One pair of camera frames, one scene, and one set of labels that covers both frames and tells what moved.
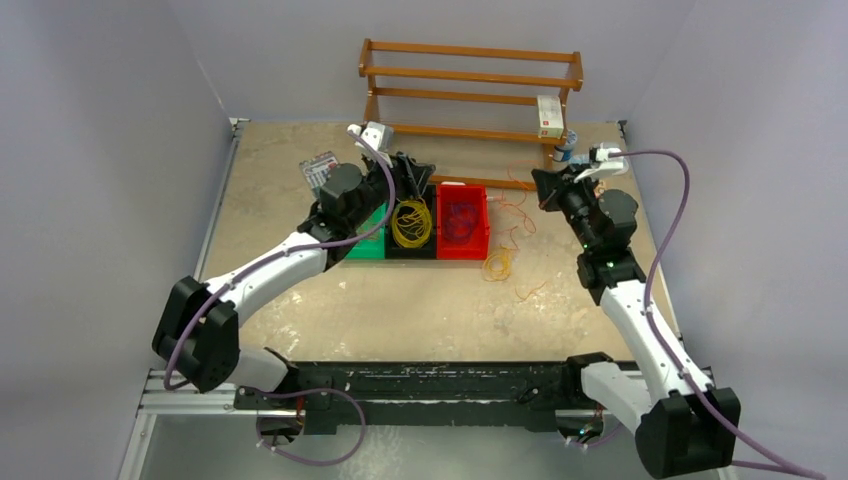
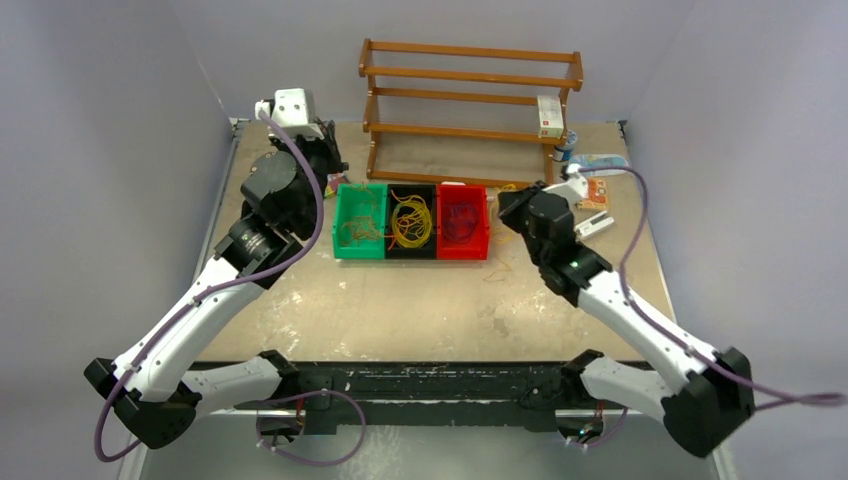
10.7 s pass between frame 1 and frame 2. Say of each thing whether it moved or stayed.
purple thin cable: stayed
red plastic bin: stayed
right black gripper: moved
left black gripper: moved
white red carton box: stayed
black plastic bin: stayed
